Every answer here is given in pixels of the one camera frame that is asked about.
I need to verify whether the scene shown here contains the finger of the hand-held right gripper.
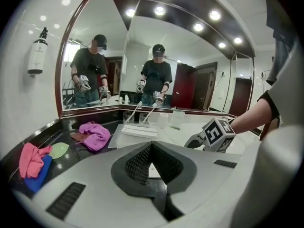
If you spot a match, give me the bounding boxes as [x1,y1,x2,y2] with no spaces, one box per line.
[183,133,206,151]

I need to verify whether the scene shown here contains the person's dark jacket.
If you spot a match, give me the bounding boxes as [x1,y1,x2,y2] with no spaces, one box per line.
[256,0,301,143]

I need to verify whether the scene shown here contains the clear acrylic tray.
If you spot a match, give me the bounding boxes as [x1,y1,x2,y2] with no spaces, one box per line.
[107,123,167,150]

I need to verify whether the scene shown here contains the clear drinking glass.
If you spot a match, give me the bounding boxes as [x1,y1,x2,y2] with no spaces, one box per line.
[123,111,136,124]
[139,113,151,126]

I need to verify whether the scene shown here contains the large wall mirror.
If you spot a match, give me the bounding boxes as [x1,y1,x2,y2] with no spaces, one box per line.
[118,0,257,119]

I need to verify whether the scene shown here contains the person's right forearm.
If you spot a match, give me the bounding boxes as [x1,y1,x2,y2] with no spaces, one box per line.
[228,91,273,138]

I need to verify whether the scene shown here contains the brown cloth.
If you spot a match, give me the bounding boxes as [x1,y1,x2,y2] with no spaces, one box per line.
[69,132,87,143]

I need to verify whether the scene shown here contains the purple towel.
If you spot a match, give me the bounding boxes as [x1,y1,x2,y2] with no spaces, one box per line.
[78,121,112,151]

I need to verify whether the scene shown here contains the white bottle with black cap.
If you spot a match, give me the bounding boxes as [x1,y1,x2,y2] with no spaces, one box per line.
[27,27,49,76]

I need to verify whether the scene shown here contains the white toothbrush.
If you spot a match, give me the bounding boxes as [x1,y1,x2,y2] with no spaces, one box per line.
[142,102,158,124]
[125,101,143,124]

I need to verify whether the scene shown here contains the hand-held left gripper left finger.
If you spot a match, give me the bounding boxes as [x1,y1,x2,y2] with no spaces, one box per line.
[30,141,171,228]

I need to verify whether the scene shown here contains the blue cloth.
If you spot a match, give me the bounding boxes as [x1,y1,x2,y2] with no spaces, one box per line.
[23,154,53,193]

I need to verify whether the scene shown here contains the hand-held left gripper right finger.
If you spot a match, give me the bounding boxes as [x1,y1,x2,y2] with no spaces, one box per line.
[151,124,304,228]

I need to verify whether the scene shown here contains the pink cloth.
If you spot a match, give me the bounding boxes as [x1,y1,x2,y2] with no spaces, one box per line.
[19,142,53,179]

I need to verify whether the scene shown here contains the white tape roll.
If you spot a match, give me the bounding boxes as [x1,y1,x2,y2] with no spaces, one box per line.
[157,113,170,130]

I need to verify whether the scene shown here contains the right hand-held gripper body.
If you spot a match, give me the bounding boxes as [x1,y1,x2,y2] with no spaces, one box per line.
[198,117,237,154]

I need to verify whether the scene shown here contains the angled side wall mirror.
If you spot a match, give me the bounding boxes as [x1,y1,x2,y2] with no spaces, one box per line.
[55,0,131,118]
[229,52,255,118]

